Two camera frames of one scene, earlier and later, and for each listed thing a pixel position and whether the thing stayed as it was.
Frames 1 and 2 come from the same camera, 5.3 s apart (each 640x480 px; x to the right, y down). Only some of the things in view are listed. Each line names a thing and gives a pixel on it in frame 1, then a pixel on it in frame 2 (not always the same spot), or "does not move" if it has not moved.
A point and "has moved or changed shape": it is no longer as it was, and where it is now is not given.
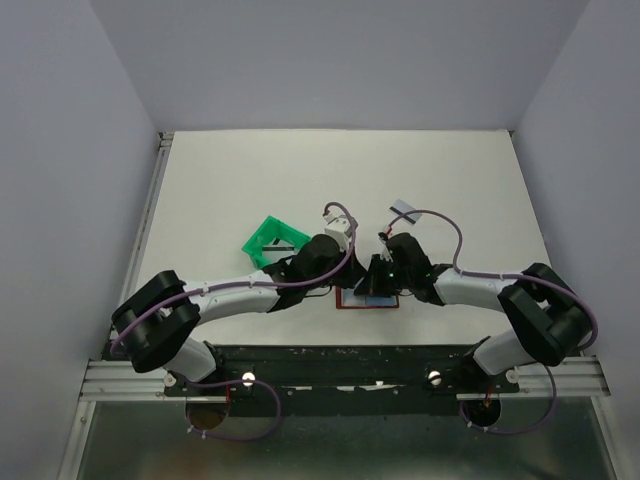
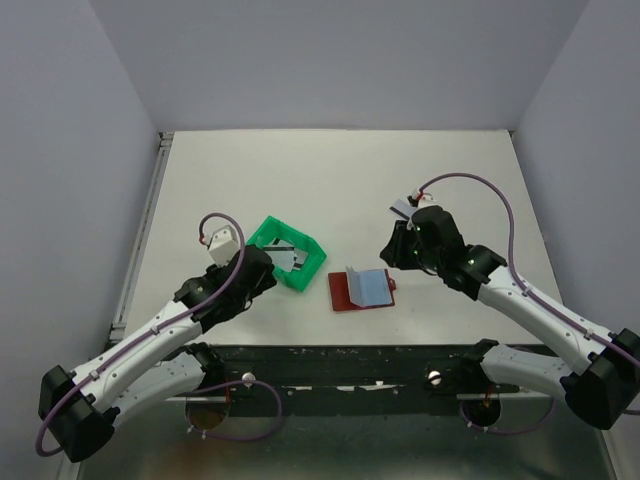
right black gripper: x=370 y=284 → x=393 y=252
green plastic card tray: x=269 y=230 does not move
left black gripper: x=354 y=270 → x=267 y=282
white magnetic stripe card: x=399 y=208 does not move
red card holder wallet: x=347 y=299 has moved or changed shape
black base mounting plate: x=343 y=380 does not move
